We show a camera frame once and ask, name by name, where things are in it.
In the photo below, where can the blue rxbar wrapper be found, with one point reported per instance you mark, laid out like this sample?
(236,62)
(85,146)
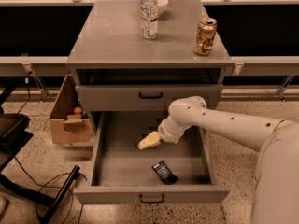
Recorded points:
(163,171)

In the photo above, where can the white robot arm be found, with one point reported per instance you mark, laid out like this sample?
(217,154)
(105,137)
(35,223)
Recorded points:
(276,178)

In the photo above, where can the metal railing bracket right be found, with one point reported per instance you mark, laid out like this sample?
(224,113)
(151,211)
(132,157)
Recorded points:
(283,86)

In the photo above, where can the metal railing bracket left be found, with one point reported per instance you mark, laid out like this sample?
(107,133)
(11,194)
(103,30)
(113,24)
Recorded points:
(31,72)

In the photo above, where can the black drawer handle upper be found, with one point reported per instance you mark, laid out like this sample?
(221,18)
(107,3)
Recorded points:
(149,97)

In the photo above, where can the open grey middle drawer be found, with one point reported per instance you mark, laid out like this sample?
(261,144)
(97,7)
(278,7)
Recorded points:
(120,171)

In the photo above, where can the black drawer handle lower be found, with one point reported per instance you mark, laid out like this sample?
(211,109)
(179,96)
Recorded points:
(151,199)

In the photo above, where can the closed grey top drawer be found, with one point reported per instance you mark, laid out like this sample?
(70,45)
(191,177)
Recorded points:
(125,97)

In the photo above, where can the metal railing bracket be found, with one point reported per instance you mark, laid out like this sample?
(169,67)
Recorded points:
(283,86)
(31,72)

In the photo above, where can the black drawer handle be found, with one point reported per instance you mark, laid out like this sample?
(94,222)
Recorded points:
(149,97)
(151,199)

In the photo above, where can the white bowl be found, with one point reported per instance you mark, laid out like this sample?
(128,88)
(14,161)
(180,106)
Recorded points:
(162,6)

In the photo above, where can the cardboard box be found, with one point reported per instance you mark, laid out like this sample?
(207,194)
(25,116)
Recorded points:
(65,126)

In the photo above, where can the gold soda can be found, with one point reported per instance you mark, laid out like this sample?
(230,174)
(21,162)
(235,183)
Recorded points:
(206,31)

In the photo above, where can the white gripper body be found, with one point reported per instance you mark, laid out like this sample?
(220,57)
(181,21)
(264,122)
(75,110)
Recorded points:
(164,130)

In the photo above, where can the orange fruit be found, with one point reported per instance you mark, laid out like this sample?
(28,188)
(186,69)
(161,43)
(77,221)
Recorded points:
(77,110)

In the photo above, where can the black chair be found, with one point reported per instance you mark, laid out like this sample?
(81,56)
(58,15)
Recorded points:
(41,165)

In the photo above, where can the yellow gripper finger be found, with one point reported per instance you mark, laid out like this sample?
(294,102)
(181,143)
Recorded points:
(151,140)

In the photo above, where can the clear plastic water bottle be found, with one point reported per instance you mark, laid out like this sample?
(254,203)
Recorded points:
(149,18)

